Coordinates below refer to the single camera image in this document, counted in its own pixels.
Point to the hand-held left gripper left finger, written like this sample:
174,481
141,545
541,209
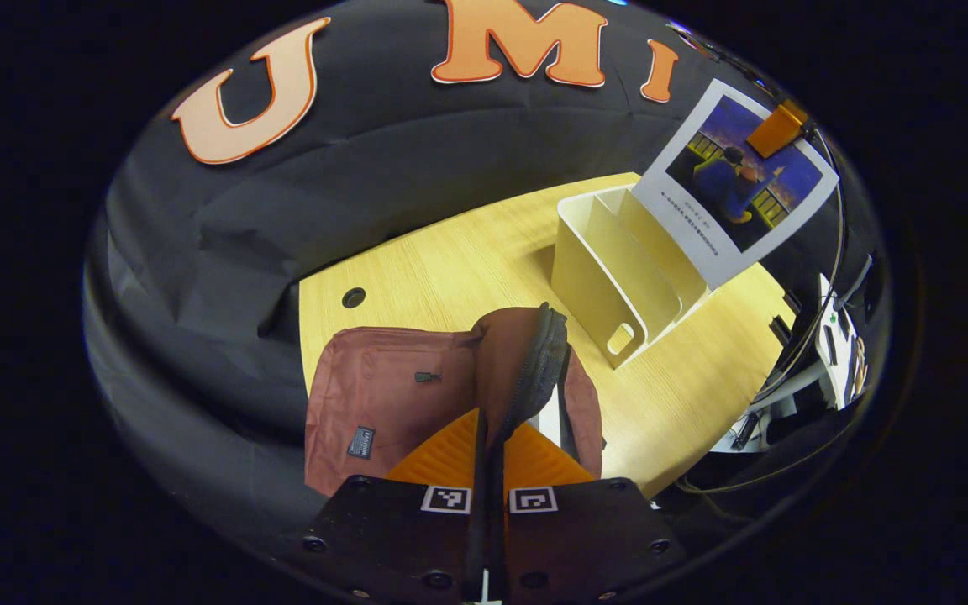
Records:
478,546

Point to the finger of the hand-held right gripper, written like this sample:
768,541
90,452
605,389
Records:
776,130

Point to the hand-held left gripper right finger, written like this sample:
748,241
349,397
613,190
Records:
501,546

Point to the white book blue picture cover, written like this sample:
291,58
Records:
728,181

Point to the maroon schoolbag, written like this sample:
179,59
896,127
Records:
383,395

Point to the white plastic bookshelf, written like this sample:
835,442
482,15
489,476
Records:
593,277

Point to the shiny metal frame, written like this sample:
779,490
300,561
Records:
690,40

